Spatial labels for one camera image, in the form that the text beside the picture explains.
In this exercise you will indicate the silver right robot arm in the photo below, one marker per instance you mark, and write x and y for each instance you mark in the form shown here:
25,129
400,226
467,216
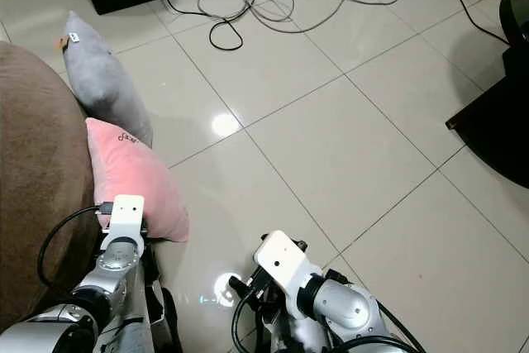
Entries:
339,307

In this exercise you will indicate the brown sofa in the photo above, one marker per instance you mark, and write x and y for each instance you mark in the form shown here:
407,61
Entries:
41,188

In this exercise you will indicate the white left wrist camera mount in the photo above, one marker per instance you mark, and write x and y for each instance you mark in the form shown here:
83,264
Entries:
128,212

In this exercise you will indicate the grey pillow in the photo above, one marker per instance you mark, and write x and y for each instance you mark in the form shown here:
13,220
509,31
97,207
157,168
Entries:
103,80

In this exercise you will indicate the black coffee table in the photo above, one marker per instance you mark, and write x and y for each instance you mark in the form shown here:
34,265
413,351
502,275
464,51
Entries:
496,113

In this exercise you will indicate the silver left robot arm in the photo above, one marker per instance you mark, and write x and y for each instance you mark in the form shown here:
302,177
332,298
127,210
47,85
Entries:
116,266

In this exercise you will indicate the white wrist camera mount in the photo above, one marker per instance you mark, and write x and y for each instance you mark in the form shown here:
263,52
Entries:
285,258
128,212

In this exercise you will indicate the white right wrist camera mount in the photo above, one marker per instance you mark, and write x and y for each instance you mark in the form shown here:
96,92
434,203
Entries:
285,258

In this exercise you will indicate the pink pillow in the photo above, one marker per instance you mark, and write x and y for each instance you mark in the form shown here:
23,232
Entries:
132,179

